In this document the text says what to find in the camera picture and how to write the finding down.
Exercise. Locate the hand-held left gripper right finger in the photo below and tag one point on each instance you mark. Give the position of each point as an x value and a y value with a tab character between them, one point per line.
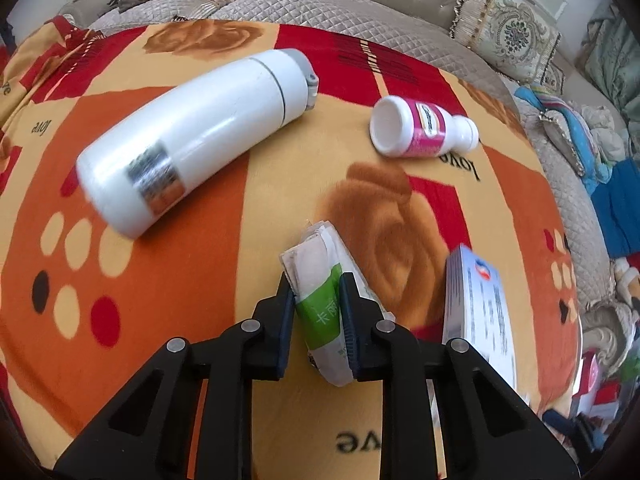
347	330

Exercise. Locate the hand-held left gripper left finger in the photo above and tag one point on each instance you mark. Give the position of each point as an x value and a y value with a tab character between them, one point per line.
287	330

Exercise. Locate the crushed white green box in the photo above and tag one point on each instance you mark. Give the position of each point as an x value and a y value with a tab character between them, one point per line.
320	310

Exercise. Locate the red orange printed blanket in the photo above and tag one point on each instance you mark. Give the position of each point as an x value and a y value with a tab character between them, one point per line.
200	270

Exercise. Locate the blue white medicine box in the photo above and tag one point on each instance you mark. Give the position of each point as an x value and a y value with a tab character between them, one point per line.
485	310

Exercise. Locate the small white pink-label bottle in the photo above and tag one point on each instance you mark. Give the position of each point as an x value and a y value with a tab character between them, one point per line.
425	127

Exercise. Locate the white thermos bottle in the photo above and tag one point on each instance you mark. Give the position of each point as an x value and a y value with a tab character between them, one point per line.
200	125

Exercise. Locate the red white box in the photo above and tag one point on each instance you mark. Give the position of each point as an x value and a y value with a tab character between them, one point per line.
590	375

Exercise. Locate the plush toy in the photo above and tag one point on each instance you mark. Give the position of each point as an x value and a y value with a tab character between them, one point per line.
627	280

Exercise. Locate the small quilted fringed pillow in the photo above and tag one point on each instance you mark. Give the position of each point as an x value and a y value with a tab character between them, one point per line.
560	135

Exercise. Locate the blue cloth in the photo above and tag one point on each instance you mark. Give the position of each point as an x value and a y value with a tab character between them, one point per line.
620	210

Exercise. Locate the colourful striped cloth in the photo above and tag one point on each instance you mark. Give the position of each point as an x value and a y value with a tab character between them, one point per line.
535	96

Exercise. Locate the white crumpled cloth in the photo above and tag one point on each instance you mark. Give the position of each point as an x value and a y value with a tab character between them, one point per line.
605	125

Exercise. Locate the ornate fringed cushion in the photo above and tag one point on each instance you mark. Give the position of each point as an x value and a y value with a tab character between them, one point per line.
515	35

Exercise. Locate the pale green patterned curtain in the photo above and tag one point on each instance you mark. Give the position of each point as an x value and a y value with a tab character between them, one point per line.
615	60

